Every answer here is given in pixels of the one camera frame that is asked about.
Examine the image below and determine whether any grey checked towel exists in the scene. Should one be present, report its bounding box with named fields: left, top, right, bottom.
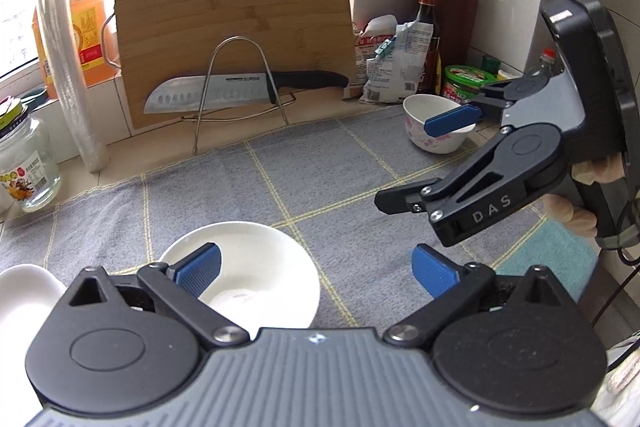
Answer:
left=0, top=102, right=601, bottom=333

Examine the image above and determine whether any large cooking oil bottle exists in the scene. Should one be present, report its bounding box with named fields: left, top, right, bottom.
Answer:
left=32, top=0, right=121, bottom=100

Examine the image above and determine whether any person's right hand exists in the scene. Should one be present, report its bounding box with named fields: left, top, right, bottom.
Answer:
left=542, top=153, right=627, bottom=239

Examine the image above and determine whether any tall plastic wrap roll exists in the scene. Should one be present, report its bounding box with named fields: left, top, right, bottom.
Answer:
left=36, top=0, right=110, bottom=172

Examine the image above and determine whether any black handle kitchen knife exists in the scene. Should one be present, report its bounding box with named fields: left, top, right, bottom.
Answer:
left=144, top=69, right=350, bottom=115

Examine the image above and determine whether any dark knife block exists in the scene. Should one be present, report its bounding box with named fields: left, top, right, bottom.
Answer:
left=434, top=0, right=485, bottom=82

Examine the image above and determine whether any white printed packet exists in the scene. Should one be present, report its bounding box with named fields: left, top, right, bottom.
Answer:
left=366, top=21, right=435, bottom=104

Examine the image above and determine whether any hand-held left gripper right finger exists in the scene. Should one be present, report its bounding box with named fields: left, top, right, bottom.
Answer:
left=383, top=243, right=576, bottom=350

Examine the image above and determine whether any grey bottle with red cap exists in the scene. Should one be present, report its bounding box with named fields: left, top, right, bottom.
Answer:
left=529, top=48, right=565, bottom=80

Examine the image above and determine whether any metal wire rack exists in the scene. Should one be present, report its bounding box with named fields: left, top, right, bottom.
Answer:
left=181, top=36, right=296, bottom=155

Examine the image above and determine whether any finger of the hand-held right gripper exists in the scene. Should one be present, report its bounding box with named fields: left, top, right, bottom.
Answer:
left=423, top=79, right=526, bottom=138
left=374, top=134, right=516, bottom=216

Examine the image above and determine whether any dark soy sauce bottle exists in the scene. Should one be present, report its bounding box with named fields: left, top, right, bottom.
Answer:
left=416, top=0, right=441, bottom=95

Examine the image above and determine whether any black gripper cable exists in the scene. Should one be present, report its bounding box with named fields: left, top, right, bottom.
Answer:
left=592, top=197, right=640, bottom=338

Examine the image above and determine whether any glass jar with label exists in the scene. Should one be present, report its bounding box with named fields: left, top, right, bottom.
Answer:
left=0, top=99, right=63, bottom=212

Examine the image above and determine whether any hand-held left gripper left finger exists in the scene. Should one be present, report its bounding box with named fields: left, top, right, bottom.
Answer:
left=67, top=242, right=250, bottom=350

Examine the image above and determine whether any red print packet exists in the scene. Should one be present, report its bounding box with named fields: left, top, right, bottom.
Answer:
left=352, top=14, right=401, bottom=88

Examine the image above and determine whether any white plate with fruit print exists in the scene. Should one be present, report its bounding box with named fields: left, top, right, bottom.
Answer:
left=0, top=264, right=67, bottom=358

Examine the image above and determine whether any white bowl with pink flowers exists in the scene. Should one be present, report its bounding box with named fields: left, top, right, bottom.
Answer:
left=403, top=94, right=477, bottom=154
left=158, top=221, right=321, bottom=330

